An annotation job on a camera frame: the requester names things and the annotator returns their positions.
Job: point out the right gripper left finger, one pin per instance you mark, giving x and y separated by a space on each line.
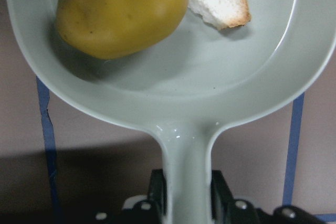
157 192

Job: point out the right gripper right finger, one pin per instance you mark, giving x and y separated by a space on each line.
222 201

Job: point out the pale green dustpan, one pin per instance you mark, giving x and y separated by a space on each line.
190 87

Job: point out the brown paper table cover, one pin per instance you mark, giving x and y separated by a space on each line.
57 162

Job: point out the yellow potato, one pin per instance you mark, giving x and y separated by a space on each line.
108 29

